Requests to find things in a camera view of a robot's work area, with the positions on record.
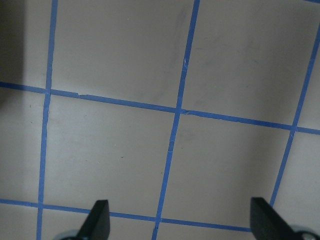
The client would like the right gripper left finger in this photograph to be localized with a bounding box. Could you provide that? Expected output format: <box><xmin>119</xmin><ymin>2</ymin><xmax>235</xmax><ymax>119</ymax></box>
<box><xmin>75</xmin><ymin>200</ymin><xmax>111</xmax><ymax>240</ymax></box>

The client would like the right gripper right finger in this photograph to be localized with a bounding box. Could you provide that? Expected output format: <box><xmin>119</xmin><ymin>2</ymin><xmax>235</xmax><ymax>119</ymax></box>
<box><xmin>250</xmin><ymin>197</ymin><xmax>306</xmax><ymax>240</ymax></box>

